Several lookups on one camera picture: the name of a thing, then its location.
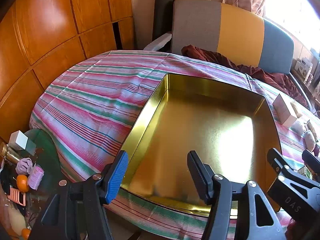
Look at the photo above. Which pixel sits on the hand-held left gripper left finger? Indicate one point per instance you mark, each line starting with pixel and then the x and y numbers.
pixel 117 177

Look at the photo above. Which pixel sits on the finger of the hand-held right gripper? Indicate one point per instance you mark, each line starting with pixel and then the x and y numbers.
pixel 287 187
pixel 312 162

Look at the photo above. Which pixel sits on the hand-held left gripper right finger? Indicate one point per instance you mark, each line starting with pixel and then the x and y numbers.
pixel 198 177

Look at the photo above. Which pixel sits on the gold metal tin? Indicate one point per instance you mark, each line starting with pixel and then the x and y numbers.
pixel 200 130

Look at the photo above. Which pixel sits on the yellow sponge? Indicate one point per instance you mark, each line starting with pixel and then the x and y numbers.
pixel 297 108

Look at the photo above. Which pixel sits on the cream cardboard box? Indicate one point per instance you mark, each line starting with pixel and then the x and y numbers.
pixel 283 108

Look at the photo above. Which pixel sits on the gold brown bar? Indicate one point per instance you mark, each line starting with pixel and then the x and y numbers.
pixel 313 128

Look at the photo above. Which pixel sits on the white fluffy sock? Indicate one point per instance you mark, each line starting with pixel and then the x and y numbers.
pixel 298 127

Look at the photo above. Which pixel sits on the round glass side table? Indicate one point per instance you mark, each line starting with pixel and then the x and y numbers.
pixel 43 145

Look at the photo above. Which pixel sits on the striped tablecloth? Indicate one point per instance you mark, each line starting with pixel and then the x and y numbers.
pixel 95 100

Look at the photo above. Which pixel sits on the pink hair roller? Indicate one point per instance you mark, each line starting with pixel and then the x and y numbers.
pixel 36 178

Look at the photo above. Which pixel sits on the lilac sock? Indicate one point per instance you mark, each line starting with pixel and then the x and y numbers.
pixel 23 166

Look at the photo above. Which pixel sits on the white printed box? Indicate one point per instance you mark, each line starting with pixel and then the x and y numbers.
pixel 303 67

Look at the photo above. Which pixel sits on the orange fruit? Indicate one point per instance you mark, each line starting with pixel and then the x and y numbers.
pixel 25 233
pixel 22 182

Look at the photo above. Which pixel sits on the pink comb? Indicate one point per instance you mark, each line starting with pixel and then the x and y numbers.
pixel 17 197

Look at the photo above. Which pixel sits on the grey white box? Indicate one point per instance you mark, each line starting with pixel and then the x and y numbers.
pixel 21 140

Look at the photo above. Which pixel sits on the gold bottle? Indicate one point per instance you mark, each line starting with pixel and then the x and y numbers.
pixel 10 155

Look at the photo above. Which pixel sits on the maroon cloth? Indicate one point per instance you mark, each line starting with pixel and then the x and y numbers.
pixel 212 56

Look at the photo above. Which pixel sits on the grey yellow blue sofa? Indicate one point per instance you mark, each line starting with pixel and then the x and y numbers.
pixel 195 27

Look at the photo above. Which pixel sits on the wooden wardrobe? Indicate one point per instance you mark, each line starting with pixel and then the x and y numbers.
pixel 50 30

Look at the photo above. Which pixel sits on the window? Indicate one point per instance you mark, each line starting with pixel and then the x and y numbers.
pixel 287 0

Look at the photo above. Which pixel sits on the black rolled mat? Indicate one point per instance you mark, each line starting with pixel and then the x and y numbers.
pixel 162 12

